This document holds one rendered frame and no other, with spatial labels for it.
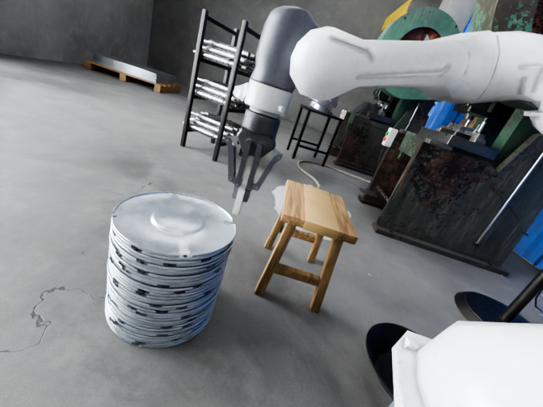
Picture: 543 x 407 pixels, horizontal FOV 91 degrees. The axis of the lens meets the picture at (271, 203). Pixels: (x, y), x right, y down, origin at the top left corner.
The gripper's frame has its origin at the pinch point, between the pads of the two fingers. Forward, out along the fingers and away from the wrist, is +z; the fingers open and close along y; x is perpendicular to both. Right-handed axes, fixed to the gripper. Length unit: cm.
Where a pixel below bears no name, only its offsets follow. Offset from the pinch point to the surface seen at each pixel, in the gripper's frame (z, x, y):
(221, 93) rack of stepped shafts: -10, 145, -54
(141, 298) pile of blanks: 23.4, -14.8, -12.9
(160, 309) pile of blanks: 26.0, -13.8, -8.8
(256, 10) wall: -152, 607, -157
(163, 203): 10.5, 5.1, -20.3
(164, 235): 10.6, -8.0, -13.1
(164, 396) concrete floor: 39.4, -22.7, -1.2
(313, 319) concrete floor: 40, 13, 33
